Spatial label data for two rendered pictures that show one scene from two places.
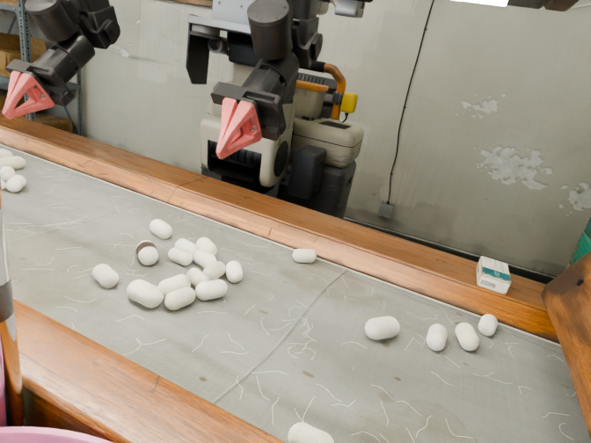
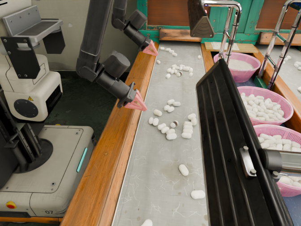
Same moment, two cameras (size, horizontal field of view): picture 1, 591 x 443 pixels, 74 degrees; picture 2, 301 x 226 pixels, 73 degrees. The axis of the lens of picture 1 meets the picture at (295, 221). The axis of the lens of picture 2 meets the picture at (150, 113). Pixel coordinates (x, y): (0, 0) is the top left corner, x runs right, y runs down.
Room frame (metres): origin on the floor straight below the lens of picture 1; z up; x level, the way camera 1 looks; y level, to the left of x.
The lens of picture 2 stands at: (0.77, 1.12, 1.26)
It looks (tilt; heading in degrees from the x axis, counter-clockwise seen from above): 38 degrees down; 258
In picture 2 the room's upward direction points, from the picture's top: straight up
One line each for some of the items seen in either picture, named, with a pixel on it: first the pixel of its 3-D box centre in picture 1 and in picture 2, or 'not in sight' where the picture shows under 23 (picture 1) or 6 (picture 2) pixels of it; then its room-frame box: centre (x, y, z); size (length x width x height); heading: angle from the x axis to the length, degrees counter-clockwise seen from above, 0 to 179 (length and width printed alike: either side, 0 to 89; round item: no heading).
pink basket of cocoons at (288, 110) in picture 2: not in sight; (254, 110); (0.17, 0.52, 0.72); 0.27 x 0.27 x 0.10
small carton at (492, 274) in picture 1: (492, 274); not in sight; (0.48, -0.27, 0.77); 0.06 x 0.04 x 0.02; 161
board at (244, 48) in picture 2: not in sight; (230, 47); (-0.05, -0.10, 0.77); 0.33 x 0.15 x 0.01; 161
